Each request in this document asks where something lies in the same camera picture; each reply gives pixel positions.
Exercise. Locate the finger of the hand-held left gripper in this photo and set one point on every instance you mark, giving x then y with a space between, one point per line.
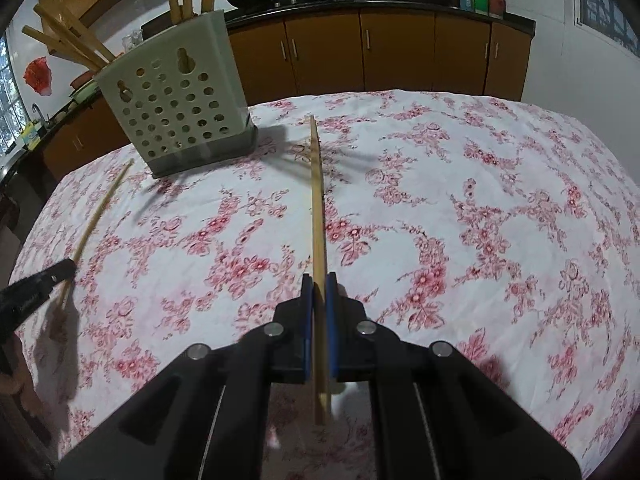
30 295

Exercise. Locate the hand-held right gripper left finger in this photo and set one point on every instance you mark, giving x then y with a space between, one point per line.
307 320

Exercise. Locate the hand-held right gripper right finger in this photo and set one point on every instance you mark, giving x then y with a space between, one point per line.
331 325

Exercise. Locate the green perforated utensil holder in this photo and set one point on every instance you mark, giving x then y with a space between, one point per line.
175 110

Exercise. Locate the red floral tablecloth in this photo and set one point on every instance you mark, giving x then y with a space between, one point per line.
450 185

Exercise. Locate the sink faucet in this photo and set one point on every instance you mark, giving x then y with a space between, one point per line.
35 109

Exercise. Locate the kitchen window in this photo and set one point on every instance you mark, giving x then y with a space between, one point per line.
7 110

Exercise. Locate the green basin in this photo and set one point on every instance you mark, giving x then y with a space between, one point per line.
85 92

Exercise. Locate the hanging red plastic bag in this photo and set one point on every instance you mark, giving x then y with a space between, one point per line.
37 75

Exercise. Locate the glass jars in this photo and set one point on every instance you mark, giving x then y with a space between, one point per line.
132 39

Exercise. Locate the black appliance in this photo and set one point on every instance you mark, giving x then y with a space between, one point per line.
155 27

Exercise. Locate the wooden kitchen cabinets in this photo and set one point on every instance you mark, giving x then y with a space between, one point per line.
400 2

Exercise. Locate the barred window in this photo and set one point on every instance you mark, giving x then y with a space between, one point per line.
605 5

